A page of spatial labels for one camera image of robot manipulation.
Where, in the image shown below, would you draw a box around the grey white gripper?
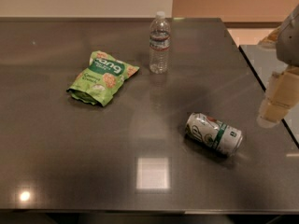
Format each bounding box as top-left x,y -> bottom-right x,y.
257,5 -> 299,128

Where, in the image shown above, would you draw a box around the clear plastic water bottle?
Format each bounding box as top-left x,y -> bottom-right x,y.
149,11 -> 171,74

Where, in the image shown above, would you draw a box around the green snack chip bag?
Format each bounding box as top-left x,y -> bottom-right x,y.
66,50 -> 139,106

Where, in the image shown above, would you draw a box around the white green 7up can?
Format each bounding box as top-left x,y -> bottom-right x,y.
185,113 -> 243,157

